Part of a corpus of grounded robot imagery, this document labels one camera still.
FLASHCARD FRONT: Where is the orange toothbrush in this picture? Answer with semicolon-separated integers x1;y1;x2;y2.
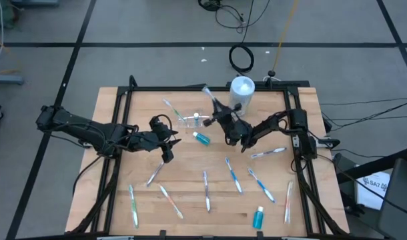
158;183;184;220

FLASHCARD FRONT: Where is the red wrapped toothbrush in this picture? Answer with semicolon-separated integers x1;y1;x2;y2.
283;180;294;225

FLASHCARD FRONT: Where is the black metal table frame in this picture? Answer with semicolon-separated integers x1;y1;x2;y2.
65;75;350;240

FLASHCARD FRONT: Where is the grey blue floor bar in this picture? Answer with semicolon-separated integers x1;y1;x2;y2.
0;73;25;86

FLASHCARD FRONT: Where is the white wipes canister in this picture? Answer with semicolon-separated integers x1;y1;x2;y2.
227;75;256;117

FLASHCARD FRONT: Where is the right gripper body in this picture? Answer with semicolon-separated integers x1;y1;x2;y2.
220;113;253;147

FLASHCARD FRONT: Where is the black chair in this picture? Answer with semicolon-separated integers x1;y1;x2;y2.
376;158;407;240

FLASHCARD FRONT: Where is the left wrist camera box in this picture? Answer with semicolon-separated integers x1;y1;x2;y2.
149;115;173;138

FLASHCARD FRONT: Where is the coiled black cable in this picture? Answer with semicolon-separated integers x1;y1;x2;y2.
228;44;255;74

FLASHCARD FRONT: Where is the purple toothbrush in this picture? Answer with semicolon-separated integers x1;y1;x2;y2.
202;170;212;213

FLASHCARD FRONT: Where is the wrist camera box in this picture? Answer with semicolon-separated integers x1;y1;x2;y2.
227;118;246;139
149;115;173;138

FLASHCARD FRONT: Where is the thin black floor cable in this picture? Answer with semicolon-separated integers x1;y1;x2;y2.
323;99;407;123
320;97;407;106

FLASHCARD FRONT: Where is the grey blue toothbrush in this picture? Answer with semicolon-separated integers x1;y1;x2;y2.
250;147;288;159

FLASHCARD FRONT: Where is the green crate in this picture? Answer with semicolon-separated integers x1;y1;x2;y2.
0;0;16;28

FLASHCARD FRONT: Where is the black diagonal bar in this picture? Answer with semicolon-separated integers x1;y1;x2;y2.
336;146;407;184

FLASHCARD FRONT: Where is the grey flat object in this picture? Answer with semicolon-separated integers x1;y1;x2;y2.
10;0;60;8

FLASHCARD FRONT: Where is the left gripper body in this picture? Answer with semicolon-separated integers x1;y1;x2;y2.
129;131;166;153

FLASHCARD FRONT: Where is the clear acrylic organizer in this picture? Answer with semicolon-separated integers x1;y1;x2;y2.
176;113;213;129

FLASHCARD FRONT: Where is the yellow cable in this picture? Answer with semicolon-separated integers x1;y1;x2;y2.
272;0;300;73

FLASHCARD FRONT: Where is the white printed paper sheet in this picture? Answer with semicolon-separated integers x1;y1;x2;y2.
356;171;391;211

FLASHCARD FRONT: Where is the green toothbrush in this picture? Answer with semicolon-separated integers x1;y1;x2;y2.
162;97;187;123
128;184;140;230

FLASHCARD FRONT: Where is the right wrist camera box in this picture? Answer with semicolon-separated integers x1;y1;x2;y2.
227;118;246;139

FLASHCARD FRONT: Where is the black cable tangle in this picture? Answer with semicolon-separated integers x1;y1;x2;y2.
197;0;272;35

